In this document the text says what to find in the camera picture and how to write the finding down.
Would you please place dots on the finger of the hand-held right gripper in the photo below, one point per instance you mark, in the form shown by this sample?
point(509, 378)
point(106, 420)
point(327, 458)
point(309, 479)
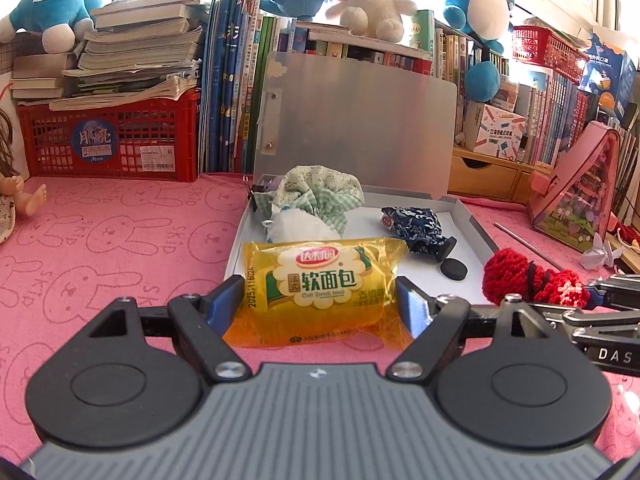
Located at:
point(617, 292)
point(585, 322)

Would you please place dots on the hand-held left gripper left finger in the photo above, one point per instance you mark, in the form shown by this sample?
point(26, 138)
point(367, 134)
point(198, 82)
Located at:
point(227, 304)

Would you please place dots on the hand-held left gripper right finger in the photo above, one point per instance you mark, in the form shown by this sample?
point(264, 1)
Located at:
point(412, 311)

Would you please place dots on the black round disc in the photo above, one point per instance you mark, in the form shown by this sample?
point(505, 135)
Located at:
point(454, 269)
point(447, 249)

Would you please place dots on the red crocheted pouch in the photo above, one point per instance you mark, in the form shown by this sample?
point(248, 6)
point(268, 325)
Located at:
point(505, 272)

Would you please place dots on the yellow bread packet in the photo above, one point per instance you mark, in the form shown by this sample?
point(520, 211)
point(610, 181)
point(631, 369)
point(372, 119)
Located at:
point(320, 280)

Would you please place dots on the white fluffy plush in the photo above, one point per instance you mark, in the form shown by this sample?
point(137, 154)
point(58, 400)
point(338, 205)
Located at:
point(300, 226)

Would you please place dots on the floral and checked cloth bundle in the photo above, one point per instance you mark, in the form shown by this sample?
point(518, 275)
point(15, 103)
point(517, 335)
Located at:
point(320, 185)

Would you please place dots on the grey cardboard box with lid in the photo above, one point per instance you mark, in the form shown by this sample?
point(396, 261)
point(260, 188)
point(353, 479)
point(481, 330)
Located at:
point(360, 125)

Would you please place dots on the white paper origami rabbits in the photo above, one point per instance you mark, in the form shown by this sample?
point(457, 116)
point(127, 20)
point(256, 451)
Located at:
point(600, 255)

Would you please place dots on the dark blue patterned pouch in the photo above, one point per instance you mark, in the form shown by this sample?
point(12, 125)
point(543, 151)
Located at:
point(415, 227)

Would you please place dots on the pink triangular toy case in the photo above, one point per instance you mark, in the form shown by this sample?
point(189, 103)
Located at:
point(580, 200)

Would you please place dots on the thin metal rod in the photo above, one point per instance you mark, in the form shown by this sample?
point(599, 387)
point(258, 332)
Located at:
point(525, 242)

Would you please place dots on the pink bunny-print blanket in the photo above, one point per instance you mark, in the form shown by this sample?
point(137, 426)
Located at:
point(100, 240)

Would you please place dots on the wooden drawer organizer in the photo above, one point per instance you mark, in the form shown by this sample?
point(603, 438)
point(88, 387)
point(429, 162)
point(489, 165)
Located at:
point(487, 175)

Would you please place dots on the row of upright books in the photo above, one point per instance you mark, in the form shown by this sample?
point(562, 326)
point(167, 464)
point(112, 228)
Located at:
point(555, 115)

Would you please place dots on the white colourful printed box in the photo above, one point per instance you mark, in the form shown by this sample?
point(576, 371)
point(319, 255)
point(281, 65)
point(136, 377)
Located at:
point(500, 132)

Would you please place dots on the blue carton box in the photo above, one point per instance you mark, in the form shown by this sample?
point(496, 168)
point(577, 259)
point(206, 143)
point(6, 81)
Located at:
point(607, 77)

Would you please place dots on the row of thin blue books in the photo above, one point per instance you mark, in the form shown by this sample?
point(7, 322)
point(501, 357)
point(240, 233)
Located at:
point(227, 85)

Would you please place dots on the red plastic crate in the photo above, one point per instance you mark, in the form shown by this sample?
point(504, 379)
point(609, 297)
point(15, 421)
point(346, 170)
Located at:
point(60, 145)

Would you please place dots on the doll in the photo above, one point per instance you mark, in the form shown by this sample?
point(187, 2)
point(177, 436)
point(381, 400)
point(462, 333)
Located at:
point(7, 200)

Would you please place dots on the red plastic basket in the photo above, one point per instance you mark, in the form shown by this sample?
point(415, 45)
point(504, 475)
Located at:
point(550, 52)

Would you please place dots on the stack of worn books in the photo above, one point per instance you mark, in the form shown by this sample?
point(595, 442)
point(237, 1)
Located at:
point(135, 45)

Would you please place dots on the blue mouse plush toy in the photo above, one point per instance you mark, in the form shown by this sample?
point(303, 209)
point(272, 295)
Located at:
point(480, 5)

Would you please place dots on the pink and white bunny plush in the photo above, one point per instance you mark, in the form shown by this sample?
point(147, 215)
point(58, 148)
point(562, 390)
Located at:
point(370, 0)

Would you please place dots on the blue and white plush toy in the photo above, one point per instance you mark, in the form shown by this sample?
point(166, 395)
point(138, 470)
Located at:
point(45, 7)

